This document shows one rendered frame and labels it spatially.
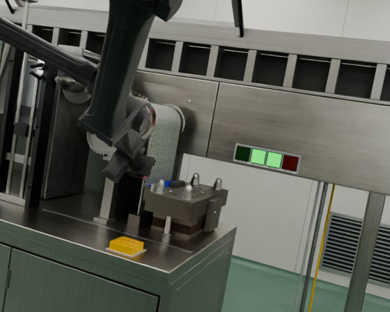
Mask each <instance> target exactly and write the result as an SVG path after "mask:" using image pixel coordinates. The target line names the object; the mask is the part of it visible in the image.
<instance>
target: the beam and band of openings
mask: <svg viewBox="0 0 390 312"><path fill-rule="evenodd" d="M11 7H12V9H13V11H14V12H15V13H14V14H11V12H10V10H9V8H8V6H5V5H0V16H2V17H3V18H5V19H7V20H9V21H10V22H12V23H14V24H16V25H19V26H22V21H23V16H24V7H18V6H11ZM108 17H109V15H103V14H90V13H83V12H70V11H57V10H51V9H37V8H31V7H29V10H28V19H27V28H26V30H27V31H29V32H31V33H32V34H34V35H36V36H38V37H40V38H42V39H44V40H46V41H47V42H49V43H51V44H53V45H54V46H57V47H58V45H67V46H76V47H82V48H84V49H85V50H87V51H90V52H93V53H96V54H99V55H102V49H103V43H104V40H105V34H106V29H107V25H108ZM70 32H72V33H70ZM243 33H244V35H243V37H242V38H240V37H238V35H240V28H239V27H228V26H221V25H208V24H195V23H189V22H175V21H168V22H165V21H164V20H156V19H154V21H153V23H152V26H151V28H150V31H149V35H148V37H147V41H146V43H145V47H144V50H143V52H142V56H141V60H140V62H139V65H138V68H137V71H145V72H153V73H158V74H166V75H171V76H180V77H189V78H193V79H202V80H210V81H215V82H223V83H228V84H236V85H245V86H250V87H259V88H264V89H272V90H280V91H285V92H293V93H302V94H307V95H315V96H320V97H328V98H337V99H342V100H350V101H355V102H363V103H372V104H377V105H385V106H390V41H379V40H366V39H359V38H346V37H334V36H327V35H313V34H307V33H293V32H281V31H274V30H261V29H254V28H243ZM97 35H99V36H97ZM103 36H104V37H103ZM168 43H169V44H168ZM173 44H175V45H173ZM195 46H196V47H195ZM200 47H202V48H200ZM227 50H229V51H227ZM238 51H240V52H238ZM244 52H245V53H244ZM265 54H266V55H265ZM271 55H272V56H271ZM281 56H283V57H281ZM287 57H288V58H287ZM309 59H310V60H309ZM314 60H315V61H314ZM325 61H327V62H325ZM342 63H343V64H342ZM352 64H353V65H352ZM357 65H359V66H357ZM368 66H370V67H368Z"/></svg>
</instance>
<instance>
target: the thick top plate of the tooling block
mask: <svg viewBox="0 0 390 312"><path fill-rule="evenodd" d="M188 185H190V186H191V187H192V188H193V200H192V201H187V200H184V199H182V195H183V192H184V189H185V187H186V186H188ZM227 196H228V190H226V189H222V190H216V189H213V186H208V185H204V184H199V185H195V184H191V183H190V182H189V183H185V185H184V186H181V187H178V188H171V187H167V188H165V194H157V193H154V192H152V191H149V192H147V194H146V199H145V206H144V210H146V211H149V212H154V213H156V214H161V215H165V216H168V217H173V218H175V219H180V220H184V221H187V222H190V221H192V220H194V219H197V218H199V217H201V216H203V215H206V214H207V209H208V205H209V200H211V199H213V198H215V197H222V198H223V200H222V206H224V205H226V202H227Z"/></svg>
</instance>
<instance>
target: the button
mask: <svg viewBox="0 0 390 312"><path fill-rule="evenodd" d="M143 247H144V242H141V241H137V240H133V239H131V238H127V237H125V236H122V237H120V238H117V239H115V240H112V241H110V247H109V249H112V250H115V251H118V252H121V253H124V254H128V255H131V256H132V255H133V254H136V253H138V252H140V251H142V250H143Z"/></svg>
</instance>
